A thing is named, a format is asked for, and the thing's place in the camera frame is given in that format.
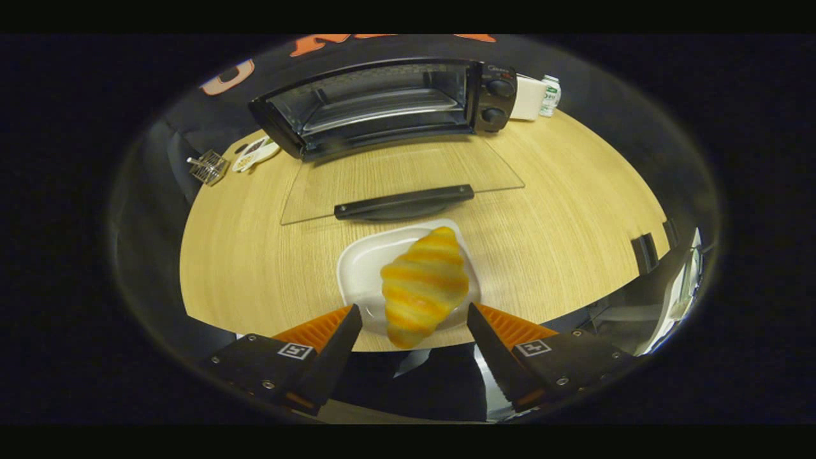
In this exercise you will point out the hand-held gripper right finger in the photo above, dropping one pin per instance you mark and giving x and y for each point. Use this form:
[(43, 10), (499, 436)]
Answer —
[(494, 357)]

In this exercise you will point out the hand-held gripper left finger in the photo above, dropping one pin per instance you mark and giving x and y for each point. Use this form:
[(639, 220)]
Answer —
[(335, 360)]

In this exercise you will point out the yellow striped croissant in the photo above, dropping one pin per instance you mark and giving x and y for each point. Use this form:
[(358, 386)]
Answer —
[(424, 287)]

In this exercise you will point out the black toaster oven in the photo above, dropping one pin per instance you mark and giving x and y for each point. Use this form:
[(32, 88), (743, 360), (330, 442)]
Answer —
[(491, 95)]

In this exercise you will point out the white square plate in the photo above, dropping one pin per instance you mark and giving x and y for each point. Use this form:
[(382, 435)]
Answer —
[(363, 268)]

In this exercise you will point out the black chair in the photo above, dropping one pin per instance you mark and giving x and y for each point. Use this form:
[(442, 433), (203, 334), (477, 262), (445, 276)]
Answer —
[(644, 253)]

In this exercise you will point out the white printed card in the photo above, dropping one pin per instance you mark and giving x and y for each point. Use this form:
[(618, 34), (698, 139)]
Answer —
[(255, 156)]

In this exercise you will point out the white rectangular box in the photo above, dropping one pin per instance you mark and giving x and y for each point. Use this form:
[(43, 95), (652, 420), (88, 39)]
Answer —
[(526, 99)]

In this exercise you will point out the black backdrop cloth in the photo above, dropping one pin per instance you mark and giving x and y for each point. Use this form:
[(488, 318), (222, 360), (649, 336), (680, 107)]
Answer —
[(191, 108)]

